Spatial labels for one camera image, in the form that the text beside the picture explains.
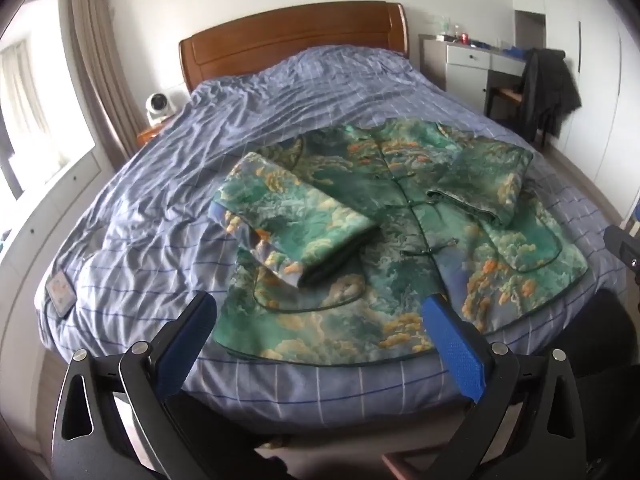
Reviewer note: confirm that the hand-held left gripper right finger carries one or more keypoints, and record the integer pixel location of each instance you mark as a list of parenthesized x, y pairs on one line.
[(457, 347)]

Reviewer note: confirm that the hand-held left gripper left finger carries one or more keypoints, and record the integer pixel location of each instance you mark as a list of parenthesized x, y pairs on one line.
[(182, 347)]

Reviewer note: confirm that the green printed padded jacket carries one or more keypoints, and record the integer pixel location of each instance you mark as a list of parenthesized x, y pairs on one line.
[(385, 220)]

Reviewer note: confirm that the black jacket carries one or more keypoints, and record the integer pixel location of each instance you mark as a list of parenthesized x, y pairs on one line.
[(547, 87)]

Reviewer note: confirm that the bed with blue striped duvet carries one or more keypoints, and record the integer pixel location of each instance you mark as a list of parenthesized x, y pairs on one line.
[(200, 160)]

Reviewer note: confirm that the white wardrobe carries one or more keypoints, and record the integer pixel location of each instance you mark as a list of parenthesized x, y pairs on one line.
[(590, 60)]

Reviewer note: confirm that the dark wooden chair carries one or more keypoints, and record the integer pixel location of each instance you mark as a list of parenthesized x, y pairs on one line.
[(502, 96)]

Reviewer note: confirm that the wooden nightstand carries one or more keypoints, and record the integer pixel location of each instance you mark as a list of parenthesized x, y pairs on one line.
[(150, 135)]

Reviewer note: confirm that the white desk with drawers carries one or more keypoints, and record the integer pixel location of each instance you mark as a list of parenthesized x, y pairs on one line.
[(465, 67)]

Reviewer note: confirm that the white round fan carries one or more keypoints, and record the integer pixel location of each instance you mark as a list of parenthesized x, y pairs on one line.
[(161, 106)]

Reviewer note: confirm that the window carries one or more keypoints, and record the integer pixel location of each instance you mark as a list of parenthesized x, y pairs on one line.
[(35, 115)]

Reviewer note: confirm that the beige curtain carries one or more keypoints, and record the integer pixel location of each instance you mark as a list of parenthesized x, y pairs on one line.
[(102, 70)]

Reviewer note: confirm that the wooden headboard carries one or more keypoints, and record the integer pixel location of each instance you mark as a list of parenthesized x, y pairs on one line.
[(280, 40)]

